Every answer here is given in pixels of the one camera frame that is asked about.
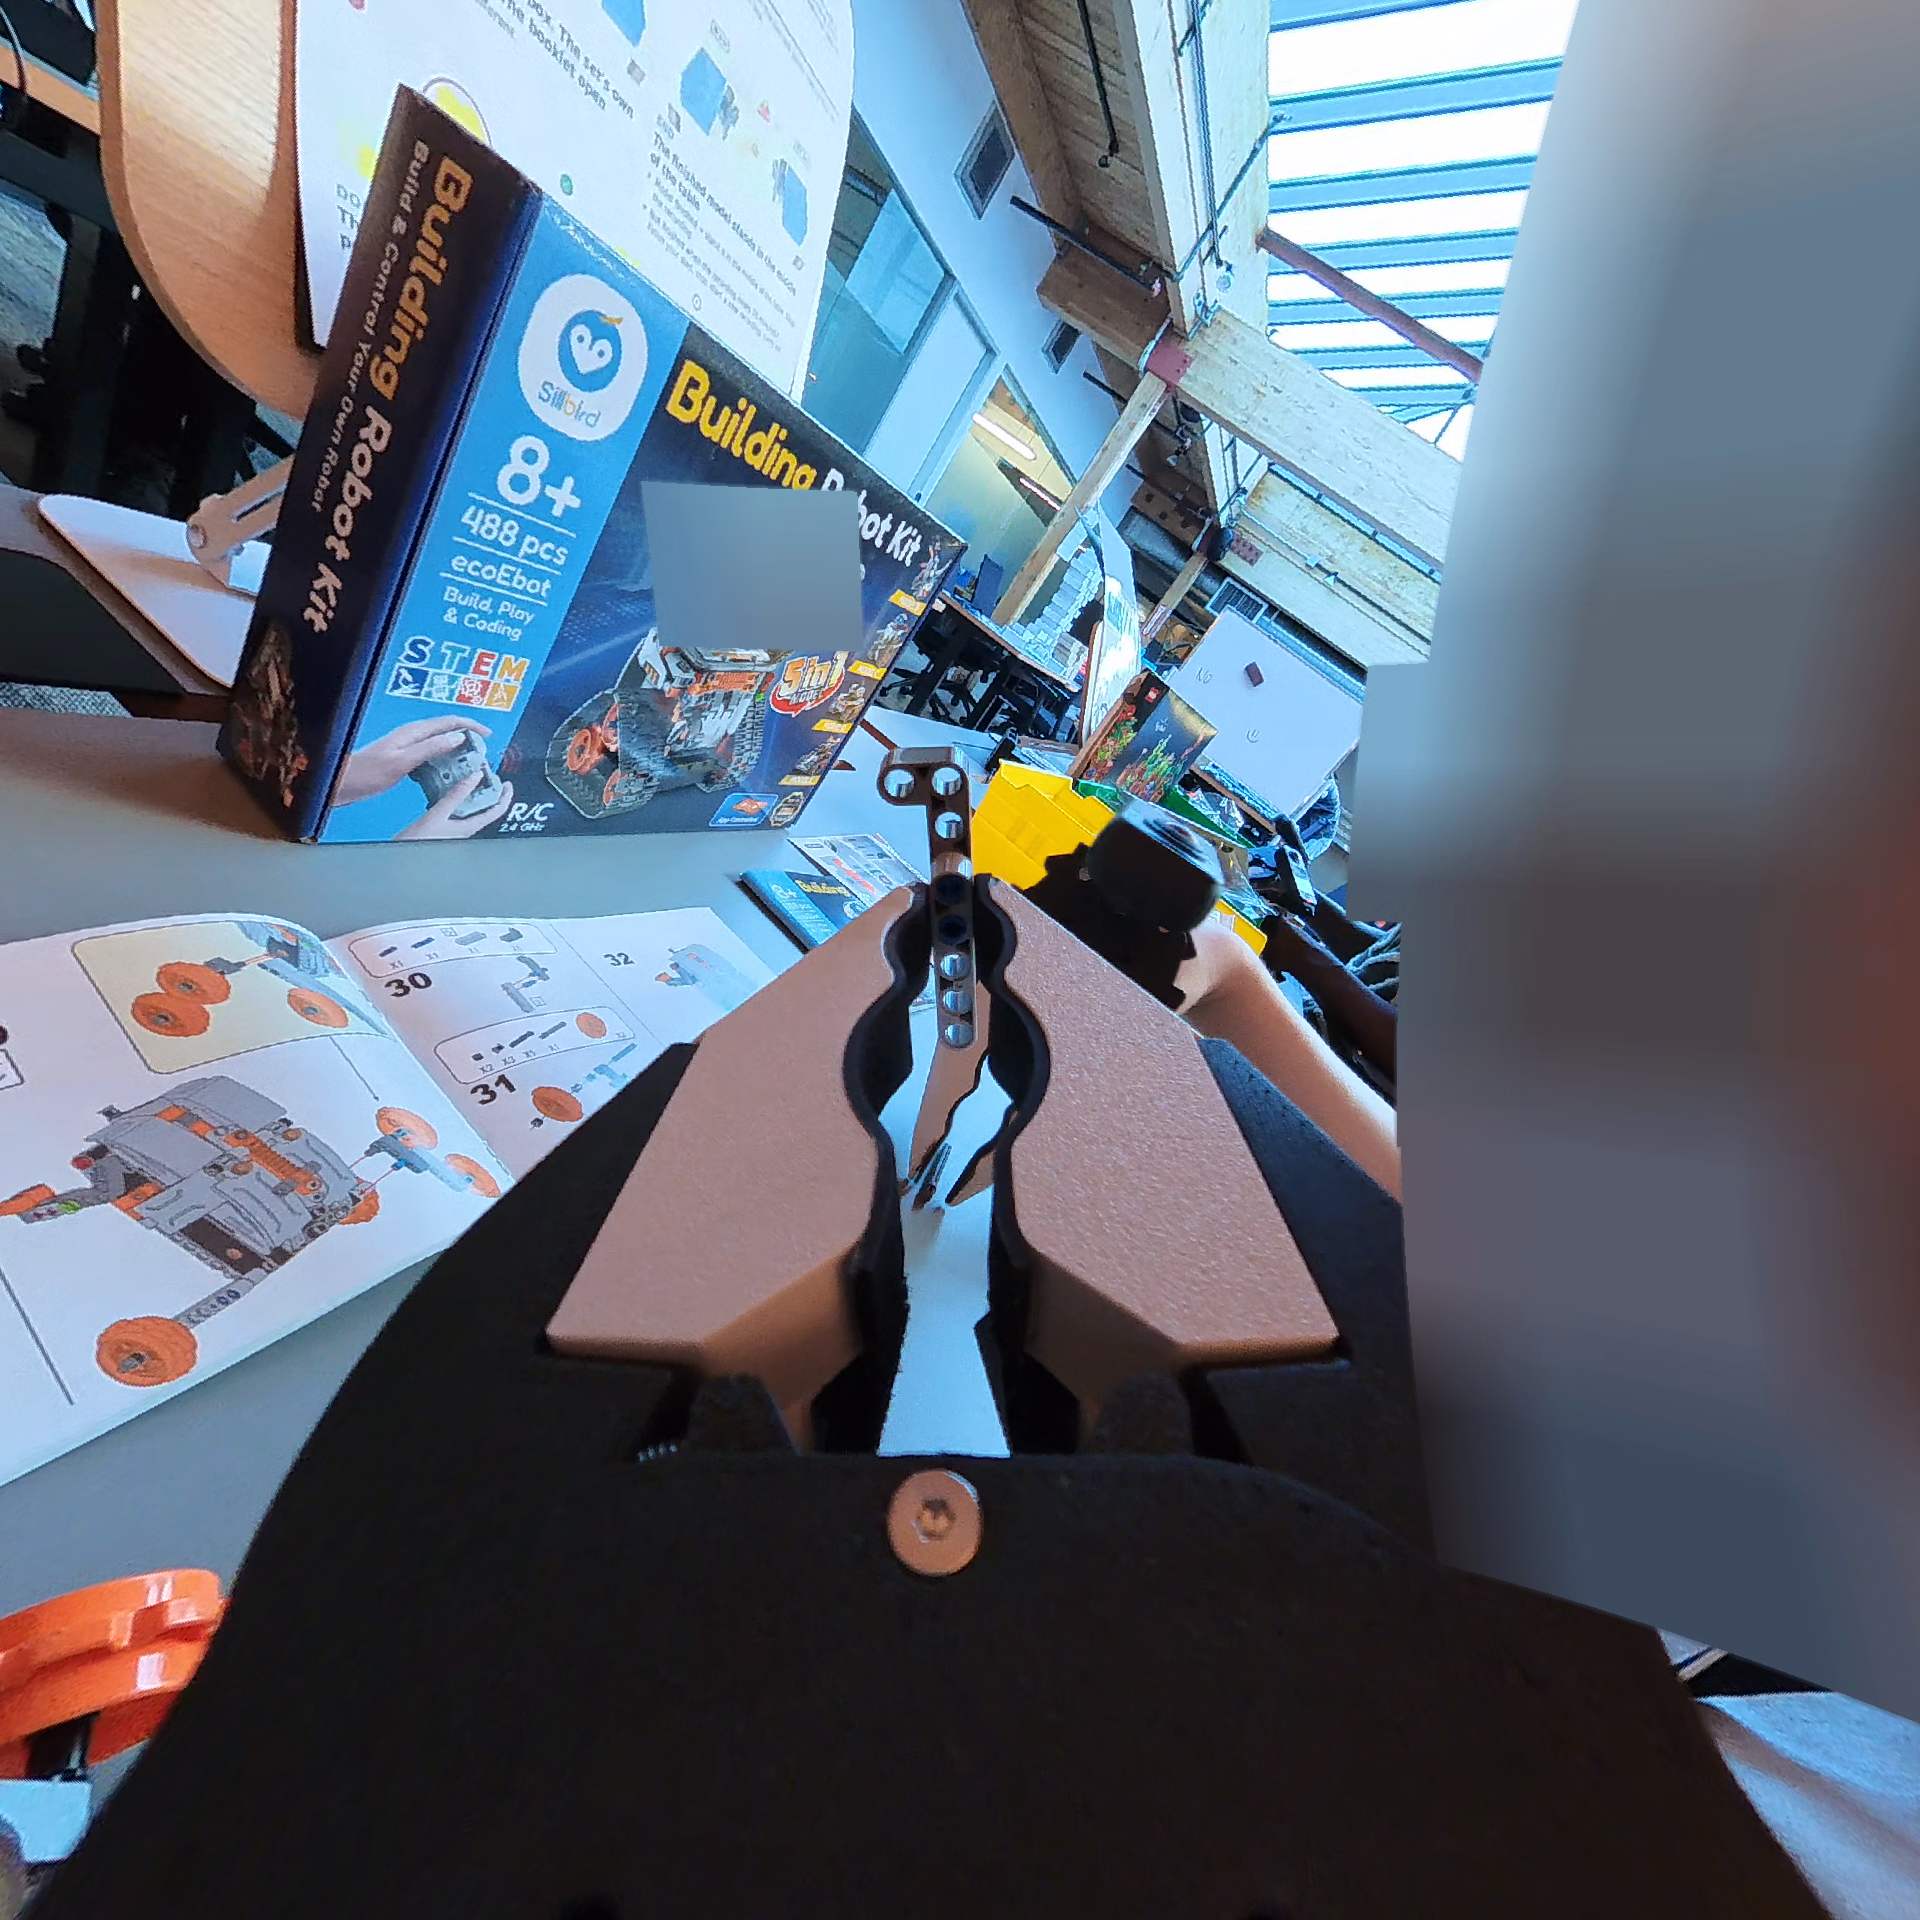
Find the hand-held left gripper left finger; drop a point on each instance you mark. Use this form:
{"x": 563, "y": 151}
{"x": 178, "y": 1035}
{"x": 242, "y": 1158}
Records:
{"x": 719, "y": 1185}

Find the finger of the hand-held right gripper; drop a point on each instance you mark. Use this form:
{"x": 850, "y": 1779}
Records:
{"x": 942, "y": 1110}

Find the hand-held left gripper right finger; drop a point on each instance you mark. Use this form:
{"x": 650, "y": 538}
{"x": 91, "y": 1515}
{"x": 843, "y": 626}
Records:
{"x": 1154, "y": 1199}

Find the grey angled building beam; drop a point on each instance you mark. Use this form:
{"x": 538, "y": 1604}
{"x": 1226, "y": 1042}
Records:
{"x": 945, "y": 842}

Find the person's right forearm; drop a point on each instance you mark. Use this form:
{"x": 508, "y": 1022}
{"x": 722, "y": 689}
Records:
{"x": 1291, "y": 1050}

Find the grey desk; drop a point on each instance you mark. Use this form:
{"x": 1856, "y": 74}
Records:
{"x": 570, "y": 886}

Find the yellow plastic bin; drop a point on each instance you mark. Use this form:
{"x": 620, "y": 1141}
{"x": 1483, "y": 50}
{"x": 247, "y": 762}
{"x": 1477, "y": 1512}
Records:
{"x": 1028, "y": 818}

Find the dark toy set box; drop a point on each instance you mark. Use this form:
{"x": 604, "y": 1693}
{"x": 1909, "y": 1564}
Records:
{"x": 1147, "y": 736}

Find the white board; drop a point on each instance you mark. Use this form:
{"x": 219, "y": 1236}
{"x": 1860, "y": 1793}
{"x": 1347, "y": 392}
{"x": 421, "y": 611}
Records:
{"x": 1274, "y": 706}

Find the small blue booklet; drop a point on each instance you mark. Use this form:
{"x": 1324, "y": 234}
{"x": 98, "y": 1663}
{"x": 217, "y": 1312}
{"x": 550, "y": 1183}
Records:
{"x": 804, "y": 905}

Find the small printed leaflet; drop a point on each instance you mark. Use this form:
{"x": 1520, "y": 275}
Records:
{"x": 863, "y": 860}

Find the white printed standing sign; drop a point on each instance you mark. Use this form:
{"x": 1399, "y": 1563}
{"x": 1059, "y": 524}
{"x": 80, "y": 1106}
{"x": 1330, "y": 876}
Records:
{"x": 1112, "y": 613}

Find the black table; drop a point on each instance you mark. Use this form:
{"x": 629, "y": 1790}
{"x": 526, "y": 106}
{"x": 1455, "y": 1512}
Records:
{"x": 975, "y": 660}

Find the open instruction booklet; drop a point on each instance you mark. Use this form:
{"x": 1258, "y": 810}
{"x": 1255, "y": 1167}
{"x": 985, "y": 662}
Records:
{"x": 300, "y": 1079}

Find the blue robot kit box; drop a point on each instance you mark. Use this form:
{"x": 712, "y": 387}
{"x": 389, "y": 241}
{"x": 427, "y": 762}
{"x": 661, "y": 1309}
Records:
{"x": 495, "y": 556}

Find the orange toy wheel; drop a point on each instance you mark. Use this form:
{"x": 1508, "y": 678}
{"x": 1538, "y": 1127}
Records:
{"x": 97, "y": 1659}

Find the white stand base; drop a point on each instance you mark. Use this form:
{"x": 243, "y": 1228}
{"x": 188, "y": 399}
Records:
{"x": 133, "y": 577}

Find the white instruction poster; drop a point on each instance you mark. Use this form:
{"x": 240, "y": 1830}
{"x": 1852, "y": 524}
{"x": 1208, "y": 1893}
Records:
{"x": 705, "y": 151}

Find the person's white shirt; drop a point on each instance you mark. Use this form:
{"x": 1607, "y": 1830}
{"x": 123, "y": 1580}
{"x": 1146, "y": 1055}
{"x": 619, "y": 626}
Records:
{"x": 1829, "y": 1800}

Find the curved wooden board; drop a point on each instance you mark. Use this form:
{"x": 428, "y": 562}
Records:
{"x": 194, "y": 194}

